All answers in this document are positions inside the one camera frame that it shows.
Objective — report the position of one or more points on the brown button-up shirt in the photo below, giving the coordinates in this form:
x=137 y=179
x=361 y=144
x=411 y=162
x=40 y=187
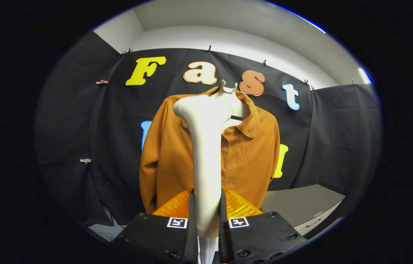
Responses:
x=250 y=165

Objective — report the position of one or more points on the row of black clamps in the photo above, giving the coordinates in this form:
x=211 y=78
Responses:
x=209 y=49

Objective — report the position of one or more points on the small silver clip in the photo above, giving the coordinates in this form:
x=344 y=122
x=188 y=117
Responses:
x=85 y=160

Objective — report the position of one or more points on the small ceiling light panel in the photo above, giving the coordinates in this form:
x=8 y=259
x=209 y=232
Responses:
x=364 y=75

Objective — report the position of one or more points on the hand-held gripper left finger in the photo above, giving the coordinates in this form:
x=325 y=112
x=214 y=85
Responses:
x=190 y=242

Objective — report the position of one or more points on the small red clip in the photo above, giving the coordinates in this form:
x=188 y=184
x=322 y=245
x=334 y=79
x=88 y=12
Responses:
x=101 y=81

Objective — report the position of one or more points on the white garment steamer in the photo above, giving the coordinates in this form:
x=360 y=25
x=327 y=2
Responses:
x=206 y=165

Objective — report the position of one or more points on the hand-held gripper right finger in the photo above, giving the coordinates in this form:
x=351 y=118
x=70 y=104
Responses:
x=224 y=242

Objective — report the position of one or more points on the black backdrop cloth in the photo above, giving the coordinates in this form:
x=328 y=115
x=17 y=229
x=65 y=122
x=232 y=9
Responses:
x=118 y=128

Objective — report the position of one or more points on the white mannequin torso stand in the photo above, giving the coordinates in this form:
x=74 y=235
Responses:
x=238 y=107

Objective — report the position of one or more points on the grey cabinet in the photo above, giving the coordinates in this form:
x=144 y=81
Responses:
x=298 y=201

